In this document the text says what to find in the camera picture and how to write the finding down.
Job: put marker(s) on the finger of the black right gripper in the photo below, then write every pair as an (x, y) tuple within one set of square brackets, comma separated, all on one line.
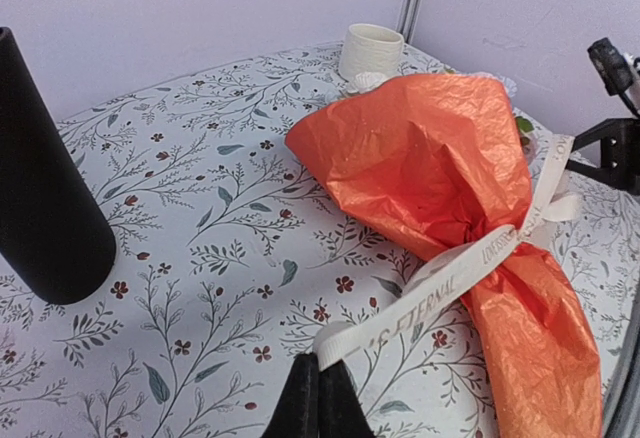
[(619, 153)]

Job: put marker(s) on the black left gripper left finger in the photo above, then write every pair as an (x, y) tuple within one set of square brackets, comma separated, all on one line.
[(296, 412)]

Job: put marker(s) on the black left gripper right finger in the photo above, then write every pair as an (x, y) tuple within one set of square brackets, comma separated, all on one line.
[(340, 412)]

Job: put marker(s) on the cream printed ribbon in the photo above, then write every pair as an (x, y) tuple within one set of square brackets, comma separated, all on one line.
[(452, 273)]

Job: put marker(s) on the orange wrapping paper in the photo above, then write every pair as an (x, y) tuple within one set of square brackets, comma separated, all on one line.
[(432, 162)]

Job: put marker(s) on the artificial flower bouquet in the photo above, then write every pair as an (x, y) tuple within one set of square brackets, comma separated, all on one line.
[(368, 81)]

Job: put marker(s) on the tall black vase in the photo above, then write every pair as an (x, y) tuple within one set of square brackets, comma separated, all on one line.
[(53, 233)]

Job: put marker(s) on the cream ceramic mug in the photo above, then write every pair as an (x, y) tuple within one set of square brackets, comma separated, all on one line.
[(370, 48)]

